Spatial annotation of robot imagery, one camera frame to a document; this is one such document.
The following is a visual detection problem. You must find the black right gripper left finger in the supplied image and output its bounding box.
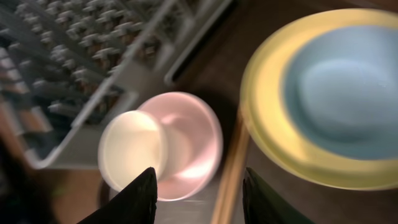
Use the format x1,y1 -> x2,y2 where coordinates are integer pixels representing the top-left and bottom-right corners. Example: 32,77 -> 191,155
79,167 -> 157,224

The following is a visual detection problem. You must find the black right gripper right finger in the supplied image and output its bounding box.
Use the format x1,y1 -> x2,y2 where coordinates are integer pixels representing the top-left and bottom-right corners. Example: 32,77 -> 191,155
243,167 -> 313,224

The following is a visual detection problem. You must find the white small cup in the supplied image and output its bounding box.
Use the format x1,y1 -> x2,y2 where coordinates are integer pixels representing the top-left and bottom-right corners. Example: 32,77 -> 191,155
98,111 -> 168,192

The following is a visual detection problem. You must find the light blue bowl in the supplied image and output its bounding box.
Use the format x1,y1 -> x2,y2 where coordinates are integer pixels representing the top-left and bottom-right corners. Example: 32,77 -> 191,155
284,25 -> 397,160

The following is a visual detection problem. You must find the grey plastic dishwasher rack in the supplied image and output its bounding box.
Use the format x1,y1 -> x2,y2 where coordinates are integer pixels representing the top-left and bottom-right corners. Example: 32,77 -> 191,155
1,0 -> 230,169

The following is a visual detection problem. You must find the wooden chopstick left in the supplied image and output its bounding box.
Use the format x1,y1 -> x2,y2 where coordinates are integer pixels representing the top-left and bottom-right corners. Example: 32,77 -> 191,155
210,111 -> 249,224

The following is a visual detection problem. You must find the pink shallow bowl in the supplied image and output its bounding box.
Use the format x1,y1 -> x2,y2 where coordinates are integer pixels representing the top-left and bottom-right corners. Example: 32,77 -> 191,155
138,92 -> 223,202

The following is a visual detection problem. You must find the yellow round plate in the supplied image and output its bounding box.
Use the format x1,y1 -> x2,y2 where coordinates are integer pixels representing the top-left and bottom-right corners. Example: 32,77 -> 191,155
240,9 -> 397,190

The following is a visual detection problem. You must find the brown plastic serving tray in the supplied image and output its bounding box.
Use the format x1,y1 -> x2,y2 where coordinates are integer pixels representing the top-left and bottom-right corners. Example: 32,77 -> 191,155
99,0 -> 398,224

